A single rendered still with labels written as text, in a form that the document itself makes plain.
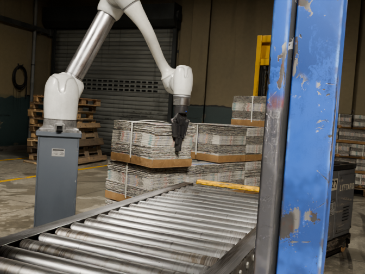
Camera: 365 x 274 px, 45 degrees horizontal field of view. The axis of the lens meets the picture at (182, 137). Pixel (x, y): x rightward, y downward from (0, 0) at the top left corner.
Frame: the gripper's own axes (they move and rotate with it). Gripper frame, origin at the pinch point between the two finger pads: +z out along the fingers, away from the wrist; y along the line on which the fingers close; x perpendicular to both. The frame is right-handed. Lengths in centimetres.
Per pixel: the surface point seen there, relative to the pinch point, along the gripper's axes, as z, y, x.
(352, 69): -123, -666, -191
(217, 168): 16.0, -45.1, -8.3
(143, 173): 16.8, 11.5, -13.2
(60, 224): 16, 104, 57
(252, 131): -8, -80, -8
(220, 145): 1.9, -46.5, -8.6
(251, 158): 10, -81, -8
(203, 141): 0, -46, -21
